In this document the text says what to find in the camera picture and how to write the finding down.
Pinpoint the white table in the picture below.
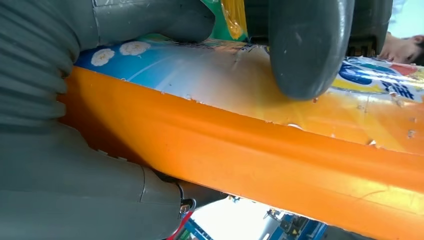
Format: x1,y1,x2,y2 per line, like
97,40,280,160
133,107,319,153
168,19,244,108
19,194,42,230
188,198,282,240

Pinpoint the green table board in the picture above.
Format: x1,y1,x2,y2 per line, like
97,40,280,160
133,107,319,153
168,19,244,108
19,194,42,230
202,0,248,42

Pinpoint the person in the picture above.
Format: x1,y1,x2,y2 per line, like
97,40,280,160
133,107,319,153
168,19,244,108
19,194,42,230
377,0,424,67

